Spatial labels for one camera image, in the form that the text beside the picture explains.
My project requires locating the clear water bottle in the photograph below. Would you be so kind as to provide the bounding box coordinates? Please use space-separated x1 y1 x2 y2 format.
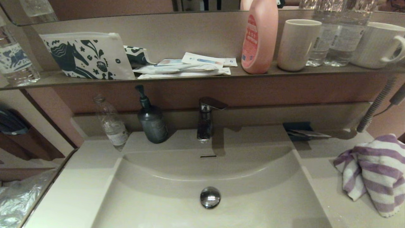
323 0 378 67
306 0 336 67

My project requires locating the white toothbrush packet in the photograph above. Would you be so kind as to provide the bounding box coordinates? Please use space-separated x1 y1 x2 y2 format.
133 63 222 75

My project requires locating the dark blue holder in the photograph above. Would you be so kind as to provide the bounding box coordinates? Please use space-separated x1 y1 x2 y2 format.
0 106 29 136

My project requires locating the grey wall handset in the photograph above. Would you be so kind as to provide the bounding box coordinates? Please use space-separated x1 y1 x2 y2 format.
389 87 405 106

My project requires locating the grey wall shelf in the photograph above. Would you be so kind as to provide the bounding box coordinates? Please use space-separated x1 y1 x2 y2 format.
0 61 405 92

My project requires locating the white mug with handle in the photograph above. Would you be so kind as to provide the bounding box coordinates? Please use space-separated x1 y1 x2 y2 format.
351 22 405 69

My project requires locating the chrome drain stopper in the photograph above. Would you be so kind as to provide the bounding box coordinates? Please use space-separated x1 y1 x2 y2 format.
200 186 221 209

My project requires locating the pale pink sachet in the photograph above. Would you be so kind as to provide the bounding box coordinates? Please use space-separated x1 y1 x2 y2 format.
157 59 184 67

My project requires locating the wall mirror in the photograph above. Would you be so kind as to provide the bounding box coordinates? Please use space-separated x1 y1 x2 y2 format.
0 0 405 27

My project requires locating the purple white striped towel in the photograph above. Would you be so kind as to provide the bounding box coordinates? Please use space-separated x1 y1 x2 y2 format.
333 134 405 218

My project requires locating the white handleless cup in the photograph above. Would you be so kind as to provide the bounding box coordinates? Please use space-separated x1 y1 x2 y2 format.
277 19 322 72

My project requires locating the small clear plastic bottle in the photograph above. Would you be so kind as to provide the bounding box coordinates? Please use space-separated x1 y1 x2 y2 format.
93 95 129 151

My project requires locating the dark soap dispenser bottle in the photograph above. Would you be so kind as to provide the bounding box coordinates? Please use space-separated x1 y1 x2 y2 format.
135 85 169 144

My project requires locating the white packet blue stripe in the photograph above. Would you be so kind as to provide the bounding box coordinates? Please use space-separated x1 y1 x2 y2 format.
182 52 226 70

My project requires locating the white sink basin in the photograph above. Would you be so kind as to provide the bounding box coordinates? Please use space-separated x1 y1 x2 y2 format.
92 125 333 228

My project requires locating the chrome faucet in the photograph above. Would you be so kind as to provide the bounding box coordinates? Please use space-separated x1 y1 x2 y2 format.
196 97 228 143

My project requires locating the white tissue sheet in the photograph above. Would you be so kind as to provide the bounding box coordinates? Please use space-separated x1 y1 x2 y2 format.
287 129 332 139

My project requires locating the grey coiled hose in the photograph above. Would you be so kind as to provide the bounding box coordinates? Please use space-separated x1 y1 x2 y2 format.
356 76 397 133

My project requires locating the pink lotion bottle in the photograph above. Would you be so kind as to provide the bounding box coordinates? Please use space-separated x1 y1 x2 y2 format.
240 0 279 75

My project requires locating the water bottle blue label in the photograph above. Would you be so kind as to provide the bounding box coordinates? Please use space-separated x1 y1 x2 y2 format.
0 16 41 87

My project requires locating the clear plastic bin bag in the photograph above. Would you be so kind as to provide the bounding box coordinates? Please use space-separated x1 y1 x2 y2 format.
0 169 59 228

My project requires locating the small blue patterned pouch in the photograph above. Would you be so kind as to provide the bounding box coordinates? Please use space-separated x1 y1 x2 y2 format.
123 46 156 69

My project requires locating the white pouch blue horse print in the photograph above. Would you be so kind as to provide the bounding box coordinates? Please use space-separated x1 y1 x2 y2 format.
39 32 135 80

